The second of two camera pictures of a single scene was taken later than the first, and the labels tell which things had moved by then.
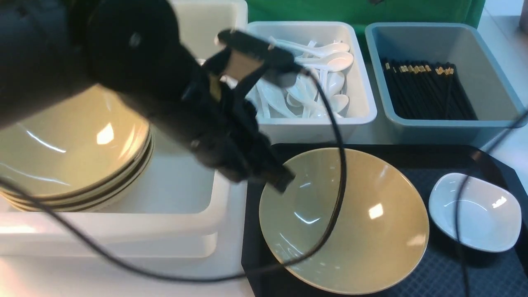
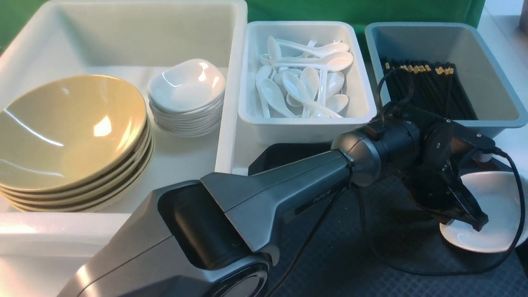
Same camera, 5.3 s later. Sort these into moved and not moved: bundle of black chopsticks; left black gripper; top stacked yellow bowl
Moved: left black gripper
Not moved: bundle of black chopsticks; top stacked yellow bowl
